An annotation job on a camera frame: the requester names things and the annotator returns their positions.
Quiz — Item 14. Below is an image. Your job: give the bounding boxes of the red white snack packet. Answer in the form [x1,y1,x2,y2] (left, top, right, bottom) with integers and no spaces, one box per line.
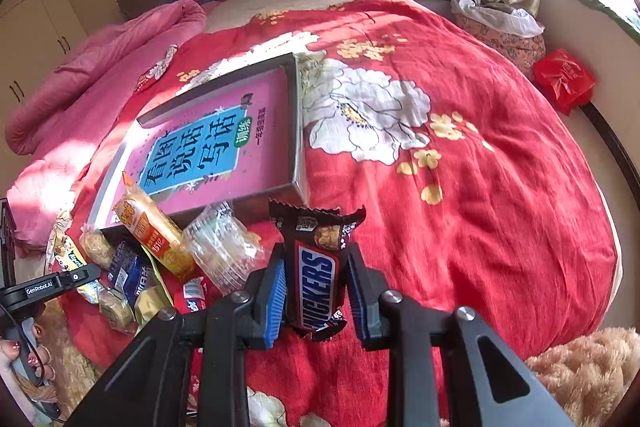
[174,277,208,314]

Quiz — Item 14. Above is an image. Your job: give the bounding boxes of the small round pastry packet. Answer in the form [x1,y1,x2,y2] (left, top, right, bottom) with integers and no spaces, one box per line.
[80,229,115,270]

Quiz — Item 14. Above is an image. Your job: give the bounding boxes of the clear round pastry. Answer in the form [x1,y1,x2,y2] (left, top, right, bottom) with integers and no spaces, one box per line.
[181,202,265,295]

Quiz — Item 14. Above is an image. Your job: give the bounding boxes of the orange cracker packet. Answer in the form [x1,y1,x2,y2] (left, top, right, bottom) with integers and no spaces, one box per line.
[113,172,195,281]

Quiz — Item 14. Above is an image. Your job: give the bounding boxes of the blue snack packet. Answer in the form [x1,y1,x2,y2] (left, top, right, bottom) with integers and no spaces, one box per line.
[107,241,154,308]

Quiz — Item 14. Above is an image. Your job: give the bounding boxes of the beige plush blanket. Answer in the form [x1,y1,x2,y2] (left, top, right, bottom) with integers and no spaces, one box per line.
[525,327,639,426]

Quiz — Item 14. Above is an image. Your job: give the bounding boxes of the yellow long bread packet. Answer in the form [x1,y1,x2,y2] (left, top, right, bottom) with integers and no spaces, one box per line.
[47,228,102,305]

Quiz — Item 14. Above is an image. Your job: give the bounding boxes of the pink book box tray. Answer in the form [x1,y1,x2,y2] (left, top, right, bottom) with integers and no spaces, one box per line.
[88,53,309,231]

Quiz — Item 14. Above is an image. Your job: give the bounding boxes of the white wardrobe cabinets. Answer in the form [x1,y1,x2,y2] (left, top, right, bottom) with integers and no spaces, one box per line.
[0,0,87,128]

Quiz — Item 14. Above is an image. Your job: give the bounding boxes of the left hand painted nails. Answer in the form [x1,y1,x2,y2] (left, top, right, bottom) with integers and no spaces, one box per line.
[1,319,55,390]

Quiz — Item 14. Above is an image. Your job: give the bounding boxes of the yellow green tea packet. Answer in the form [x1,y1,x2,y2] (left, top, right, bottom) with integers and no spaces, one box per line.
[134,257,171,327]

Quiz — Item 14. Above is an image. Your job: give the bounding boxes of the green label pastry packet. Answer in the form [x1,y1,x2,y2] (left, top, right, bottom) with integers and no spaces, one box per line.
[98,288,138,335]

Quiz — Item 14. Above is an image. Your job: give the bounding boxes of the red plastic bag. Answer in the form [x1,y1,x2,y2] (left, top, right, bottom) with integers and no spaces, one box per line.
[533,49,596,115]

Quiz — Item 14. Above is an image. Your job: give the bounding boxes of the Snickers bar brown wrapper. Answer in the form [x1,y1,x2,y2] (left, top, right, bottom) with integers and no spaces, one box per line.
[269,200,367,343]

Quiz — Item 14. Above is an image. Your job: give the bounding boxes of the white plastic bag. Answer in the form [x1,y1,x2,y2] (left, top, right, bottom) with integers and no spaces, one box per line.
[450,0,544,38]

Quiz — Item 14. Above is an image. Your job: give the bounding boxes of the red floral bedspread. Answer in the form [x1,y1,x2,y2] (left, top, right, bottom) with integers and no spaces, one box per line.
[58,0,618,427]

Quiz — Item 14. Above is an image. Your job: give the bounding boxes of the pink quilt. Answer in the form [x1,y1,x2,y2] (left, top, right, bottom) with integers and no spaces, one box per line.
[4,0,206,256]

